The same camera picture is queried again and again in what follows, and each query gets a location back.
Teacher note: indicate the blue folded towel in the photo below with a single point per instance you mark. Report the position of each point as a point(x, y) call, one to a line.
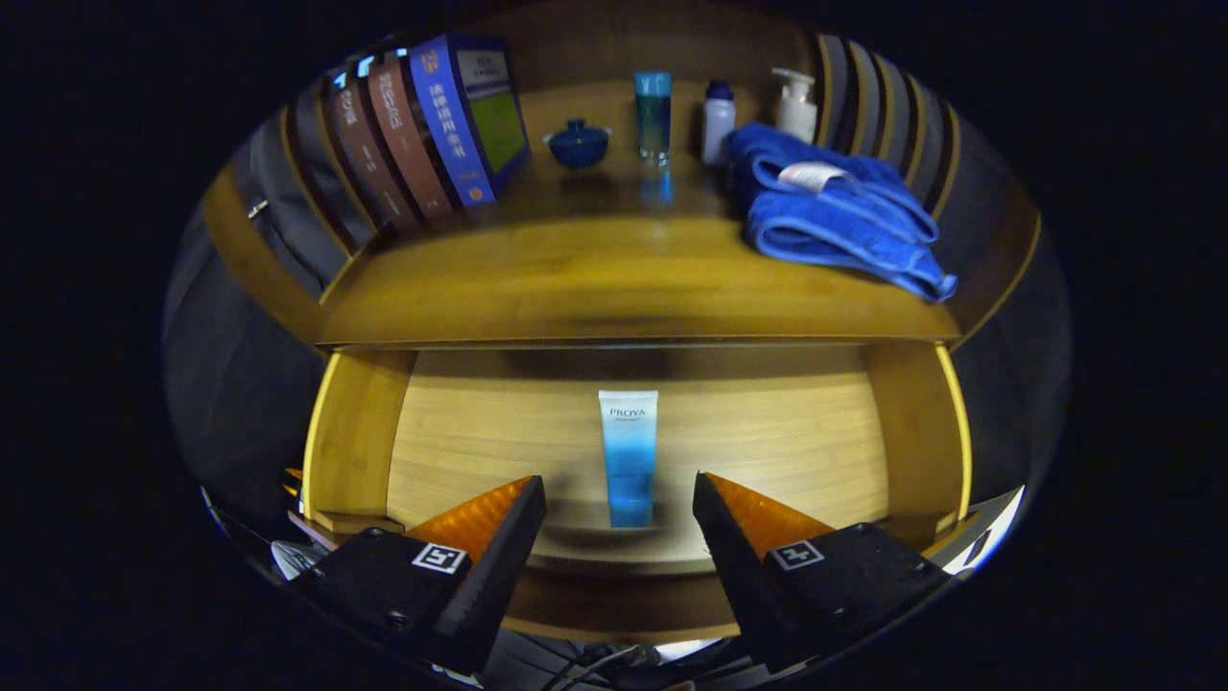
point(825, 221)

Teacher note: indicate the blue white cosmetic tube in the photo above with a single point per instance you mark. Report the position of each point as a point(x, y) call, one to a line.
point(628, 461)

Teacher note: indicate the clear blue bottle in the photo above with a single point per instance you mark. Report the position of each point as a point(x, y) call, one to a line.
point(652, 115)

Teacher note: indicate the wooden drawer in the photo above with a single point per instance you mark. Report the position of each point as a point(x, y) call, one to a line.
point(480, 441)

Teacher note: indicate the white bottle with blue cap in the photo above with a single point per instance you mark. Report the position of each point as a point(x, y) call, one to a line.
point(718, 125)

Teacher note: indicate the dark brown book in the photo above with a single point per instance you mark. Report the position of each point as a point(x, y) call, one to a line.
point(369, 163)

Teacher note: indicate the black backdrop cloth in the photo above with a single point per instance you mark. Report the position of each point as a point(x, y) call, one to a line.
point(221, 403)

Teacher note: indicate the light brown book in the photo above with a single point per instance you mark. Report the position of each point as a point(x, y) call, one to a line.
point(411, 139)

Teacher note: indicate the white pump bottle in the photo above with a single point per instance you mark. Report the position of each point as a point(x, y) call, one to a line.
point(796, 113)

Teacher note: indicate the wooden countertop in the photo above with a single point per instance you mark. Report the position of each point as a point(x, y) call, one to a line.
point(595, 278)

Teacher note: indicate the blue book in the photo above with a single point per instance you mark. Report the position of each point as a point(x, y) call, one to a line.
point(456, 125)

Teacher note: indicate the blue lidded teacup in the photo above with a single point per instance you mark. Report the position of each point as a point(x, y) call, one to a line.
point(578, 146)

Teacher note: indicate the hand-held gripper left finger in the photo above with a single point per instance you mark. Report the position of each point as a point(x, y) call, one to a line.
point(494, 576)

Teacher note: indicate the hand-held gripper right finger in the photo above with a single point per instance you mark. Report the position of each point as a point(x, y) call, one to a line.
point(743, 576)

